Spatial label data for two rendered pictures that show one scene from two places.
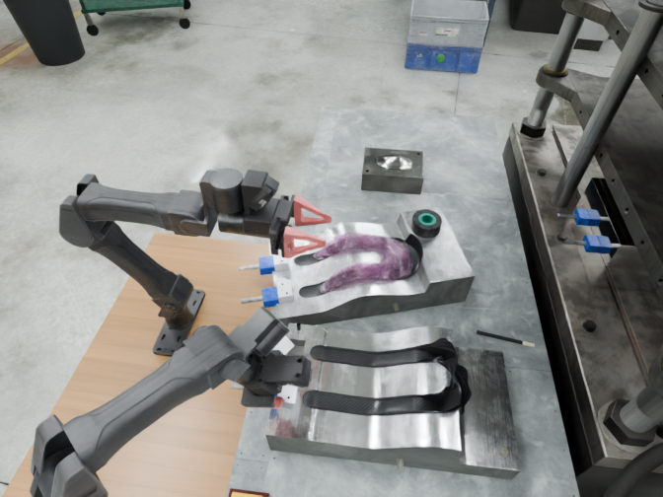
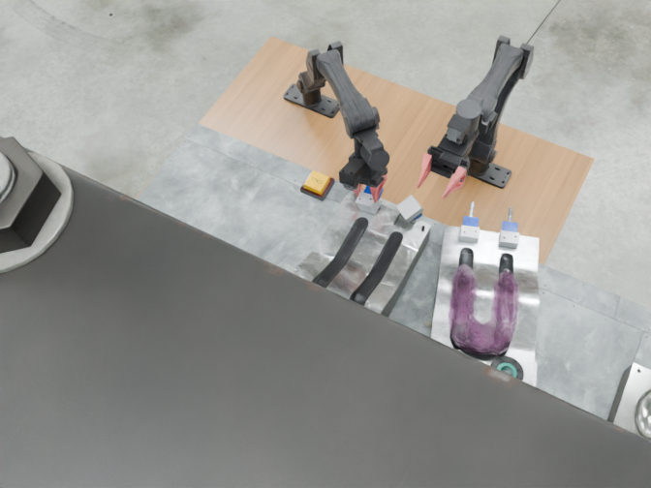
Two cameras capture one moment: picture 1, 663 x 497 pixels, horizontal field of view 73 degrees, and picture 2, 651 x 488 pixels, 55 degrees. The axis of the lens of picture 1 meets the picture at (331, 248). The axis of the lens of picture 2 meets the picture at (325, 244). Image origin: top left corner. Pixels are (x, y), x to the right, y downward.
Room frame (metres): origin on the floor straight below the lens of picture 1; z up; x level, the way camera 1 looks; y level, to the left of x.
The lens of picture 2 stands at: (0.74, -0.79, 2.42)
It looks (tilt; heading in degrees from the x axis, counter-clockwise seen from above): 61 degrees down; 120
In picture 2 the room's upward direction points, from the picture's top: 9 degrees counter-clockwise
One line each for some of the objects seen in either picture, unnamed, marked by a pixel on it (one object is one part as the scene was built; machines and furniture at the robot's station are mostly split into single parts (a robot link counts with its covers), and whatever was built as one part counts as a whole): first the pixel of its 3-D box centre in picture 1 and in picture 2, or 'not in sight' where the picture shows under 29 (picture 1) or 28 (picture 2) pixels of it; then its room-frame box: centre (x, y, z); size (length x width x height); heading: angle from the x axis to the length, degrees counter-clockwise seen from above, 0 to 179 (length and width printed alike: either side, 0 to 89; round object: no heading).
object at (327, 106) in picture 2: not in sight; (311, 93); (0.05, 0.48, 0.84); 0.20 x 0.07 x 0.08; 171
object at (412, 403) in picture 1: (388, 375); (354, 270); (0.43, -0.12, 0.92); 0.35 x 0.16 x 0.09; 83
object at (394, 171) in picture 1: (392, 170); (647, 415); (1.22, -0.21, 0.84); 0.20 x 0.15 x 0.07; 83
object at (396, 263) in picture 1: (364, 256); (483, 304); (0.78, -0.09, 0.90); 0.26 x 0.18 x 0.08; 100
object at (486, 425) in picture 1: (393, 390); (349, 281); (0.42, -0.13, 0.87); 0.50 x 0.26 x 0.14; 83
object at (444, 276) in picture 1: (364, 264); (483, 313); (0.79, -0.09, 0.86); 0.50 x 0.26 x 0.11; 100
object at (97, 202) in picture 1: (138, 217); (495, 86); (0.64, 0.38, 1.17); 0.30 x 0.09 x 0.12; 81
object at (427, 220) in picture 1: (426, 223); (505, 374); (0.87, -0.26, 0.93); 0.08 x 0.08 x 0.04
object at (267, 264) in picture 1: (262, 265); (509, 227); (0.78, 0.18, 0.86); 0.13 x 0.05 x 0.05; 100
